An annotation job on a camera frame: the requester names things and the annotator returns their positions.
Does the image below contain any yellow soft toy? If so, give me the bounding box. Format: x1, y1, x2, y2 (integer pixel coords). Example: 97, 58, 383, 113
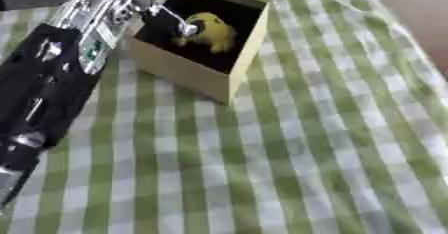
169, 11, 240, 55

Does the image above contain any tan cardboard box black inside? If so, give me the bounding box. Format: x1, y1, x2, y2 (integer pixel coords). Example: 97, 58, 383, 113
122, 0, 273, 105

